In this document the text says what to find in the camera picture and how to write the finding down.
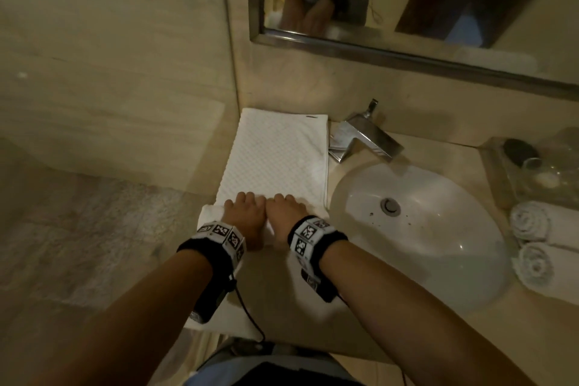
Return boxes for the left marker wrist band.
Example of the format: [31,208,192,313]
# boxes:
[177,220,246,278]

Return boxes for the person's grey trousers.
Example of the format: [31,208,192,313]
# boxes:
[185,340,344,386]

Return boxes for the white sink basin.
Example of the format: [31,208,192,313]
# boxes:
[330,162,512,315]

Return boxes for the clear glass tray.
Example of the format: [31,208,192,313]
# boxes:
[479,127,579,212]

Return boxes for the white waffle towel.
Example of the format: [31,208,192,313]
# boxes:
[510,201,579,248]

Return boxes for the small white towel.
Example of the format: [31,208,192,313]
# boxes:
[511,241,579,305]

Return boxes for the person's black shirt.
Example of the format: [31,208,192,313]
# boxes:
[244,361,362,386]

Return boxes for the person's left hand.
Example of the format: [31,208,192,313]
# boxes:
[221,192,268,252]

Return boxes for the marker wrist band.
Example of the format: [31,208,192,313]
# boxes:
[288,216,349,273]
[177,220,246,278]

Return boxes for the person's right forearm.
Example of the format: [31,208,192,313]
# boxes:
[321,241,537,386]

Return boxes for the person's right hand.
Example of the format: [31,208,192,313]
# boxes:
[265,193,311,246]

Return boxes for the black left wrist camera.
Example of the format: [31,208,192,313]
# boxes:
[189,274,237,324]

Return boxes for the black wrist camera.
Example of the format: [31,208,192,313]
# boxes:
[300,268,339,304]
[189,274,237,324]

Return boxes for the chrome faucet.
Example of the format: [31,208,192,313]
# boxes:
[327,99,405,164]

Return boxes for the small dark soap dish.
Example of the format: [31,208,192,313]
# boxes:
[504,139,542,165]

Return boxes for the large white towel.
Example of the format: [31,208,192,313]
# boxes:
[198,107,330,248]

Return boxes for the person's left forearm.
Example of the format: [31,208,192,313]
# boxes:
[27,250,214,386]

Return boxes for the black left camera cable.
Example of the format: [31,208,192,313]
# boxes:
[235,288,265,346]

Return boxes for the right marker wrist band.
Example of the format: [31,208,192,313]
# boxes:
[288,216,349,273]

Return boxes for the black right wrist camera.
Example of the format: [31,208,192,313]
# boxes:
[300,268,339,304]

